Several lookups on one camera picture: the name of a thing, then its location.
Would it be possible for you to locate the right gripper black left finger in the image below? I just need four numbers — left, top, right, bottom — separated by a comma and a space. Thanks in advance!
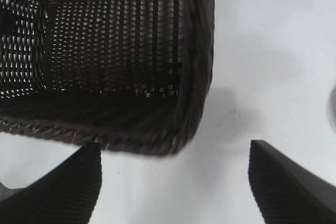
0, 142, 103, 224

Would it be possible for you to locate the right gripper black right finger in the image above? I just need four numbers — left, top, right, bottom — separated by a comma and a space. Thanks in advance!
247, 140, 336, 224

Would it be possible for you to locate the dark brown wicker basket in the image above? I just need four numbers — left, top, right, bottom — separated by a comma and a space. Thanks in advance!
0, 0, 216, 158

